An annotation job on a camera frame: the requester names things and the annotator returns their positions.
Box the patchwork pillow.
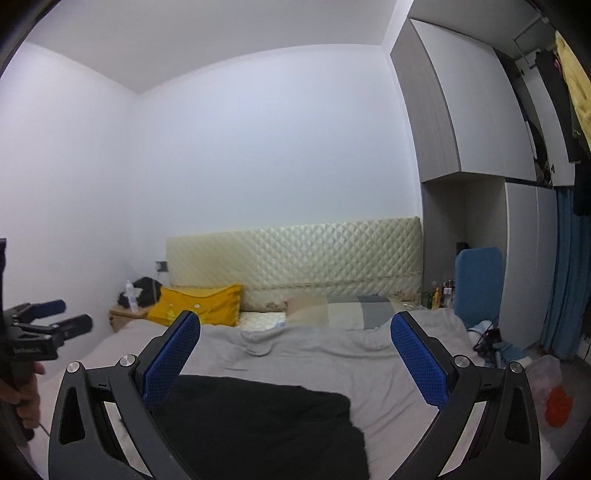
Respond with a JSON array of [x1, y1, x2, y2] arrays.
[[284, 294, 409, 331]]

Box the yellow pillow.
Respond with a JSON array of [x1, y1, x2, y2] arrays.
[[148, 284, 243, 328]]

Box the blue chair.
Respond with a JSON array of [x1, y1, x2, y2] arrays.
[[455, 246, 505, 333]]

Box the blue curtain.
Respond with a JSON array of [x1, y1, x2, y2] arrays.
[[540, 187, 585, 361]]

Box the black hanging clothes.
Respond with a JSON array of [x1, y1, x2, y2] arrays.
[[531, 48, 591, 215]]

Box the light blue cloth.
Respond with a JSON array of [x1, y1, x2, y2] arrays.
[[467, 318, 527, 365]]

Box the group of small bottles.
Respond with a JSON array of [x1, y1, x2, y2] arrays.
[[427, 279, 458, 310]]

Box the white small pillow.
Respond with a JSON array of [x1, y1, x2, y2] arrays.
[[238, 311, 289, 330]]

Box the clear plastic bag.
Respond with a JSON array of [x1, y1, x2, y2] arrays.
[[524, 354, 575, 428]]

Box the yellow hanging garment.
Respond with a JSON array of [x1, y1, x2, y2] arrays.
[[554, 30, 591, 155]]

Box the black garment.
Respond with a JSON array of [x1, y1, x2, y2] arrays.
[[152, 375, 370, 480]]

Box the black bag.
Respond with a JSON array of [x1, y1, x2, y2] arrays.
[[117, 276, 162, 309]]

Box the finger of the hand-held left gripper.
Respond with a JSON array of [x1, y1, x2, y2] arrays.
[[4, 299, 66, 324], [11, 314, 94, 344]]

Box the person's left hand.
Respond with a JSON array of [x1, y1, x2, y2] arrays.
[[0, 362, 47, 430]]

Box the wooden nightstand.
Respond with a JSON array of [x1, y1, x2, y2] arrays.
[[108, 305, 151, 332]]

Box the grey white wardrobe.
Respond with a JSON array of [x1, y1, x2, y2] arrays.
[[390, 17, 591, 361]]

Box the orange cloth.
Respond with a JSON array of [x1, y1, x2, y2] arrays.
[[545, 385, 574, 426]]

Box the grey bed sheet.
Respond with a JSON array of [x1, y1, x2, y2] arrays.
[[34, 307, 490, 480]]

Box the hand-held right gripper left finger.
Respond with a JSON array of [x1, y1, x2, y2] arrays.
[[47, 310, 202, 480]]

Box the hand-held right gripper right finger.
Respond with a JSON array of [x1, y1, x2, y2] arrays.
[[390, 311, 542, 480]]

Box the cream quilted headboard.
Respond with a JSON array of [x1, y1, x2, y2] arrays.
[[165, 217, 424, 315]]

